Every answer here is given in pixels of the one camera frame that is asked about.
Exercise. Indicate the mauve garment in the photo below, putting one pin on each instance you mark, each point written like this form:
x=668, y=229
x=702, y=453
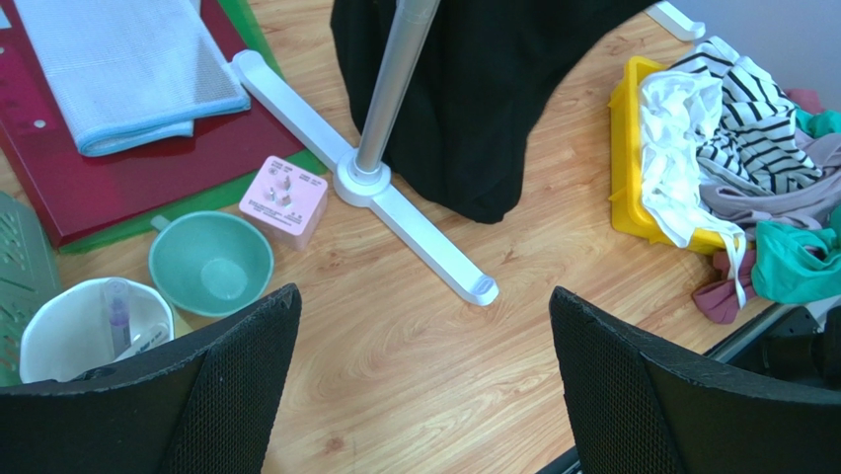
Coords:
x=808, y=208

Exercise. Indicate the silver white clothes rack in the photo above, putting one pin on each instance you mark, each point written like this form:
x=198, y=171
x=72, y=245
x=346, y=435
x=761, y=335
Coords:
x=373, y=188

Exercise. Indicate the white cup with pens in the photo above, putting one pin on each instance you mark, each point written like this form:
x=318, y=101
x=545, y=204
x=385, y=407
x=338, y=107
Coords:
x=92, y=324

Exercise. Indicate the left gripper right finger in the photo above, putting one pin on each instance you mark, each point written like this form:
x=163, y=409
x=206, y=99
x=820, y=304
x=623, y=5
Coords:
x=690, y=407

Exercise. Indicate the green sheet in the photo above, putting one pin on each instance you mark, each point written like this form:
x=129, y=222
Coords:
x=244, y=19

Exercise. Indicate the red folder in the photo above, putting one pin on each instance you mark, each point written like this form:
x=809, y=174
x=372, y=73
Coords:
x=76, y=197

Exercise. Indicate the white mesh pouch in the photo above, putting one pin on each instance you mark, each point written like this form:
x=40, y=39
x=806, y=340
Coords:
x=129, y=73

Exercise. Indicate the black white striped shirt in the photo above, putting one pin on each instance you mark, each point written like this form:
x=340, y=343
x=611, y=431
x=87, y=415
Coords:
x=753, y=148

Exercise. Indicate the pink power adapter box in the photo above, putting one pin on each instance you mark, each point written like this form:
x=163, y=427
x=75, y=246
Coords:
x=285, y=202

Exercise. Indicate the black tank top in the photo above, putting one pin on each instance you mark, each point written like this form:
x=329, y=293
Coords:
x=447, y=99

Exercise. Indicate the teal bowl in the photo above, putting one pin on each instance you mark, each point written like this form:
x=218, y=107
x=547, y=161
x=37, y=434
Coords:
x=210, y=263

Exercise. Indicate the white cloth garment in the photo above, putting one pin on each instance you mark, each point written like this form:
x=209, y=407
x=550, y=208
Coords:
x=679, y=112

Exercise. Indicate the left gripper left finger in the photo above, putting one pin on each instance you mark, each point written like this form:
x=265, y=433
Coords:
x=203, y=403

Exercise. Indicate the green mesh file organizer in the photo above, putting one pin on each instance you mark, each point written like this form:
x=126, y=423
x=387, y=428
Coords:
x=29, y=278

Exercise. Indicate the green garment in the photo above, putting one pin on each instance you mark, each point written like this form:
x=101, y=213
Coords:
x=795, y=265

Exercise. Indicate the yellow plastic tray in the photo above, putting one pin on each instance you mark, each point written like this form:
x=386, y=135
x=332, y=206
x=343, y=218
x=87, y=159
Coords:
x=627, y=212

